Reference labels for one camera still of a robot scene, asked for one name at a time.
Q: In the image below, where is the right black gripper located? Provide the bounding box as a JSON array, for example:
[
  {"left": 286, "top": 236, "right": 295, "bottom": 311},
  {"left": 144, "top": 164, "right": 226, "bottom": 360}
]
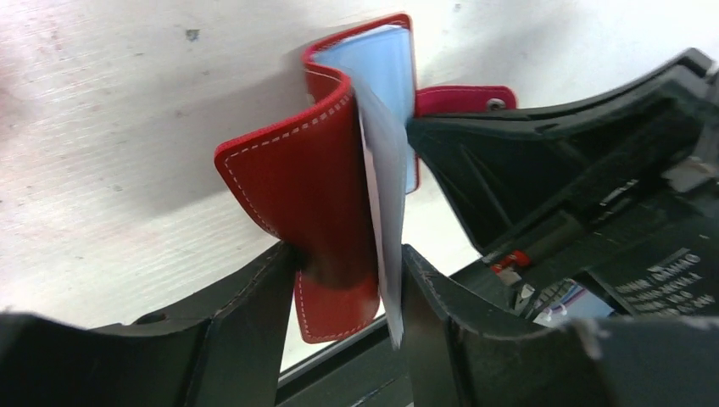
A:
[{"left": 408, "top": 48, "right": 718, "bottom": 316}]

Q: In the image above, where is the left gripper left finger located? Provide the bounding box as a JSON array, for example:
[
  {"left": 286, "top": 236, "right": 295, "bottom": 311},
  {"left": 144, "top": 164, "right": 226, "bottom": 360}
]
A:
[{"left": 1, "top": 243, "right": 296, "bottom": 406}]

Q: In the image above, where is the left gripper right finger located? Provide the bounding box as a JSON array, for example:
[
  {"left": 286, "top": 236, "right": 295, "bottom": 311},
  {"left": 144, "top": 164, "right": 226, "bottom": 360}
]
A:
[{"left": 402, "top": 245, "right": 718, "bottom": 406}]

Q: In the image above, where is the red leather card holder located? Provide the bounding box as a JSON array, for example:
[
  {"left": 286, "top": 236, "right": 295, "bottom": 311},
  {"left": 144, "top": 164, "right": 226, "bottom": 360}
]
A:
[{"left": 215, "top": 13, "right": 516, "bottom": 347}]

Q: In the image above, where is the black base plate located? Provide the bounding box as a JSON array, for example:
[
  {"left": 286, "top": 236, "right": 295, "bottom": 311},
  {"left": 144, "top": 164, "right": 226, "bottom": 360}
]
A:
[{"left": 275, "top": 317, "right": 413, "bottom": 406}]

